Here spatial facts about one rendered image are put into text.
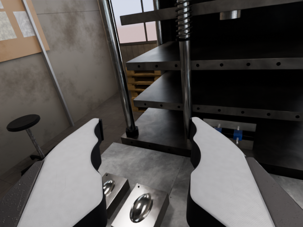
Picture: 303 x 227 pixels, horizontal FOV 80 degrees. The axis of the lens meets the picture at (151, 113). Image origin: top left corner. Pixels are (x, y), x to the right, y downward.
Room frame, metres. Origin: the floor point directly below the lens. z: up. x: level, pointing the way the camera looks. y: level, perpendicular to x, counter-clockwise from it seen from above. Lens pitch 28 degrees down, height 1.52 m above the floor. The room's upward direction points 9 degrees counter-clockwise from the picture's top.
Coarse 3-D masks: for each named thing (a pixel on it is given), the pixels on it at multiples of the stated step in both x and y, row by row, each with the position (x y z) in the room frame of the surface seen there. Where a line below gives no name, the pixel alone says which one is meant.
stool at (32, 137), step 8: (16, 120) 1.95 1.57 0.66; (24, 120) 1.91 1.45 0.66; (32, 120) 1.88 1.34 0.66; (8, 128) 1.79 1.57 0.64; (16, 128) 1.75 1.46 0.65; (24, 128) 1.76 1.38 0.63; (32, 136) 1.90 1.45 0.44; (40, 152) 1.89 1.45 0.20; (48, 152) 2.02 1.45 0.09; (40, 160) 1.87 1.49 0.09
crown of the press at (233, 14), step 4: (224, 12) 1.11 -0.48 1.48; (228, 12) 1.09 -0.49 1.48; (232, 12) 1.09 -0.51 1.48; (236, 12) 1.08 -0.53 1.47; (240, 12) 1.09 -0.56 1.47; (220, 16) 1.13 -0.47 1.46; (224, 16) 1.11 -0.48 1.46; (228, 16) 1.09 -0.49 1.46; (232, 16) 1.08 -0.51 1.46; (236, 16) 1.08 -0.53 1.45; (240, 16) 1.10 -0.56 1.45
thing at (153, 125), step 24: (144, 120) 1.28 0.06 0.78; (168, 120) 1.22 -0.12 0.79; (264, 120) 1.03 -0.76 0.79; (288, 120) 0.99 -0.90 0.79; (144, 144) 1.00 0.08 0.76; (168, 144) 0.93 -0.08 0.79; (264, 144) 0.80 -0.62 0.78; (288, 144) 0.77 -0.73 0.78; (264, 168) 0.66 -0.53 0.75; (288, 168) 0.61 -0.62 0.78
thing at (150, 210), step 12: (132, 192) 0.53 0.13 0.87; (144, 192) 0.53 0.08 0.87; (156, 192) 0.52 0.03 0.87; (132, 204) 0.48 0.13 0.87; (144, 204) 0.49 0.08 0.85; (156, 204) 0.46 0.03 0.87; (168, 204) 0.50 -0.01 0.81; (120, 216) 0.44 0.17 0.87; (132, 216) 0.44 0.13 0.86; (144, 216) 0.43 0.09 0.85; (156, 216) 0.41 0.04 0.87
